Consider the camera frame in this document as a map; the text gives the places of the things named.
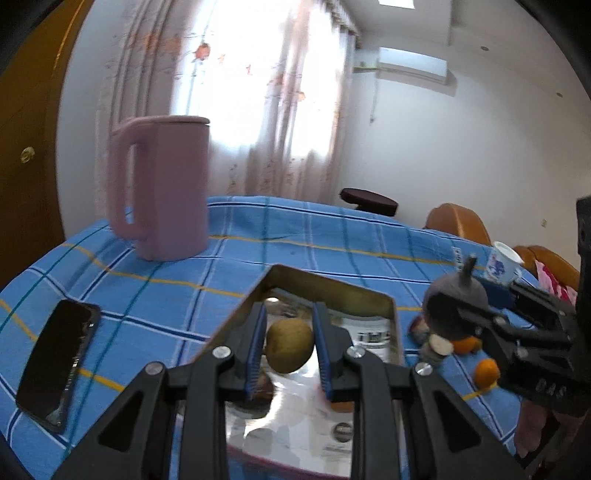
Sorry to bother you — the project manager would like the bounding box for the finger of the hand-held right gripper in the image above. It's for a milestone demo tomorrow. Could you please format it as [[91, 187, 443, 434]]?
[[475, 276, 579, 335], [455, 305, 573, 365]]

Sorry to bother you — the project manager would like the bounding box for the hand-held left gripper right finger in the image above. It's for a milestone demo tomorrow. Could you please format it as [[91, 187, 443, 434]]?
[[311, 302, 527, 480]]

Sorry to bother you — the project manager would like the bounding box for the shiny metal tray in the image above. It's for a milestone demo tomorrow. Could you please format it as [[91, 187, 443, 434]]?
[[171, 264, 407, 480]]

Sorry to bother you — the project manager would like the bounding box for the dark round stool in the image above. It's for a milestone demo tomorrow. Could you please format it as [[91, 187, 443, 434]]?
[[339, 188, 399, 217]]

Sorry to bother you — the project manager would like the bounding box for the pink cloth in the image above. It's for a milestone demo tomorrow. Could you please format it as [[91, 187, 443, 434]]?
[[538, 261, 578, 305]]

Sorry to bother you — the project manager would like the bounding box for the white air conditioner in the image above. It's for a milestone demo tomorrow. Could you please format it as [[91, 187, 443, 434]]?
[[353, 46, 450, 85]]

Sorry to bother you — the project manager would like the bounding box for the small reddish fruit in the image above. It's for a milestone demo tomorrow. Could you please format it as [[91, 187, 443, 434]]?
[[409, 316, 431, 346]]

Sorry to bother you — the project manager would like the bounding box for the black smartphone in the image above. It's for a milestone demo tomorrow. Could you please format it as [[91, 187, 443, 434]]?
[[15, 299, 102, 433]]

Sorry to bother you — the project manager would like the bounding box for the pink pitcher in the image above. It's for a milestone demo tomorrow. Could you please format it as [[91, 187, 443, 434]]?
[[106, 115, 212, 262]]

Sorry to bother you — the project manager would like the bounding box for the brown wooden door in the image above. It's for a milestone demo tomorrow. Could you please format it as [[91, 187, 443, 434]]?
[[0, 0, 88, 291]]

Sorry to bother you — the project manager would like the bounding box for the orange tangerine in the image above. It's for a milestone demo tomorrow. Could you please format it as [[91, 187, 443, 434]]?
[[450, 336, 481, 355], [475, 358, 501, 388]]

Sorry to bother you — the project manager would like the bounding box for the grey bird plush toy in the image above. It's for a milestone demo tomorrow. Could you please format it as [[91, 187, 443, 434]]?
[[424, 255, 490, 341]]

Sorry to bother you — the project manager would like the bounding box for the blue plaid tablecloth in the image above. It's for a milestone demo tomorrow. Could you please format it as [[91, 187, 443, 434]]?
[[0, 196, 546, 480]]

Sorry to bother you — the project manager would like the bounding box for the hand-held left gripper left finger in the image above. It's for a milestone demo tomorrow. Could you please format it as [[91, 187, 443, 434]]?
[[51, 302, 269, 480]]

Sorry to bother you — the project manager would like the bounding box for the brown wooden chair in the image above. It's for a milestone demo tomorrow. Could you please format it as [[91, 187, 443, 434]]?
[[512, 246, 581, 296], [422, 203, 492, 247]]

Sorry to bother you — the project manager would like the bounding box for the white blue paper cup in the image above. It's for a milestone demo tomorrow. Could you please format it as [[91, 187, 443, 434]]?
[[484, 241, 525, 286]]

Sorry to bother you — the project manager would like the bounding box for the green-brown kiwi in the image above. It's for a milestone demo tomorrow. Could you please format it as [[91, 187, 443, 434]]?
[[266, 319, 315, 374]]

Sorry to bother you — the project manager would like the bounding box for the sheer floral curtain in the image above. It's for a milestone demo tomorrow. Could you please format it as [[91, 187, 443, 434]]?
[[95, 0, 361, 204]]

